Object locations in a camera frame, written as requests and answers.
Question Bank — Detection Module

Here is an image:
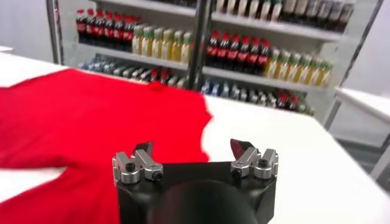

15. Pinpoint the glass drink display cooler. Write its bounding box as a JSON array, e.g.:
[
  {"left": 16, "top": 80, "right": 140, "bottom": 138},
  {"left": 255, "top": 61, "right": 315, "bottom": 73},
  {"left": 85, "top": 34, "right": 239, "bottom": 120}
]
[
  {"left": 45, "top": 0, "right": 204, "bottom": 91},
  {"left": 194, "top": 0, "right": 385, "bottom": 124}
]

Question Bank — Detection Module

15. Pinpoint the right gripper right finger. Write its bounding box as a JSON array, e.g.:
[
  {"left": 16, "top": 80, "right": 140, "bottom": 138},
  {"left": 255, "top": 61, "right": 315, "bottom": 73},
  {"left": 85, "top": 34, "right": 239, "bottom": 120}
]
[{"left": 230, "top": 138, "right": 279, "bottom": 180}]

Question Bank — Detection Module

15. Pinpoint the red T-shirt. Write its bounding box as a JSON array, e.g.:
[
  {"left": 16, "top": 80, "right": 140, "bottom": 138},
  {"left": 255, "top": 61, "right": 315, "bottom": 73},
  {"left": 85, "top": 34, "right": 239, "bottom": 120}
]
[{"left": 0, "top": 68, "right": 213, "bottom": 224}]

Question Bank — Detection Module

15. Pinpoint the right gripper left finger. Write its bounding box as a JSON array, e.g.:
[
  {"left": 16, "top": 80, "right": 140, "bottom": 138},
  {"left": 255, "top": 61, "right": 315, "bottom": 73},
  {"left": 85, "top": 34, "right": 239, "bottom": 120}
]
[{"left": 112, "top": 141, "right": 164, "bottom": 185}]

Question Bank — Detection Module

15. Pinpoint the white-label black drink bottle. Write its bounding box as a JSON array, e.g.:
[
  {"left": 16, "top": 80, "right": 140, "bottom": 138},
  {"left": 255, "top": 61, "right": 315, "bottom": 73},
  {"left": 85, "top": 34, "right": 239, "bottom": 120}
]
[
  {"left": 339, "top": 1, "right": 355, "bottom": 32},
  {"left": 294, "top": 0, "right": 307, "bottom": 25},
  {"left": 327, "top": 0, "right": 344, "bottom": 30},
  {"left": 282, "top": 0, "right": 296, "bottom": 24},
  {"left": 304, "top": 0, "right": 319, "bottom": 27},
  {"left": 316, "top": 0, "right": 332, "bottom": 28}
]

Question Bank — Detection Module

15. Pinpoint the white metal-frame side table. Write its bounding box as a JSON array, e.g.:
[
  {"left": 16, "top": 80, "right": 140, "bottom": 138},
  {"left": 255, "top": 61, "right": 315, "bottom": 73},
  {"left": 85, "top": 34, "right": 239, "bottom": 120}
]
[{"left": 322, "top": 86, "right": 390, "bottom": 183}]

